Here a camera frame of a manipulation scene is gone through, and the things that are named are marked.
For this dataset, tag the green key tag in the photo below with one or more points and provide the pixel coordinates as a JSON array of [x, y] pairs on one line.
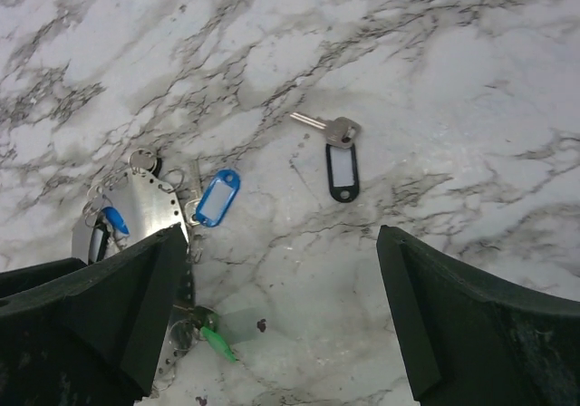
[[218, 344]]

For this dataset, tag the blue key tag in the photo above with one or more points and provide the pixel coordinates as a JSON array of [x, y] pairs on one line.
[[114, 217], [208, 207]]

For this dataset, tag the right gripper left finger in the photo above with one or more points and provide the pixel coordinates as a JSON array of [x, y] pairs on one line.
[[77, 334]]

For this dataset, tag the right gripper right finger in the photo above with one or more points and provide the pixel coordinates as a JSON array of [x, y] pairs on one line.
[[468, 337]]

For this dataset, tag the black key tag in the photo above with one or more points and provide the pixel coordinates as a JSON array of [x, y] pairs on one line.
[[98, 244], [145, 160]]

